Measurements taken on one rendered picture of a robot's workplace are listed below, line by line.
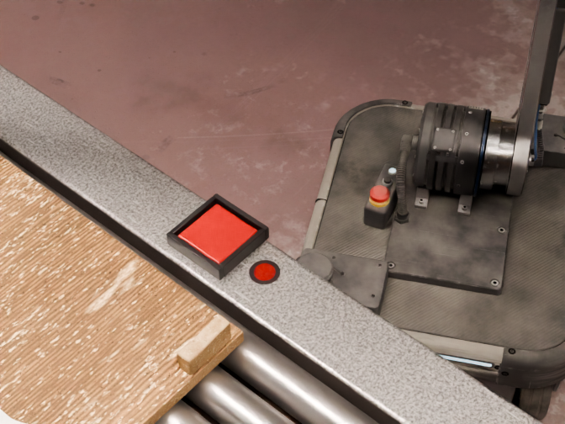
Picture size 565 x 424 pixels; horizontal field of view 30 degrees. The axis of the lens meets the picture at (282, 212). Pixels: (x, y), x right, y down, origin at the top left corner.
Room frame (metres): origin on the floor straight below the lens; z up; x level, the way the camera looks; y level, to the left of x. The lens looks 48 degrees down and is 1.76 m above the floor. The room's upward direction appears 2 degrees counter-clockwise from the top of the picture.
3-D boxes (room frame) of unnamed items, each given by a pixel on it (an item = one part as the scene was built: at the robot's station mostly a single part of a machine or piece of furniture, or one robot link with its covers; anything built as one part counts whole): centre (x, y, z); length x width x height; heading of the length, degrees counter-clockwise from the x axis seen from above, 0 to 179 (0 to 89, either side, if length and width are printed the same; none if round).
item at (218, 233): (0.72, 0.07, 0.92); 0.06 x 0.06 x 0.01; 47
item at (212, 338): (0.56, 0.08, 0.95); 0.06 x 0.02 x 0.03; 137
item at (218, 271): (0.72, 0.07, 0.92); 0.08 x 0.08 x 0.02; 47
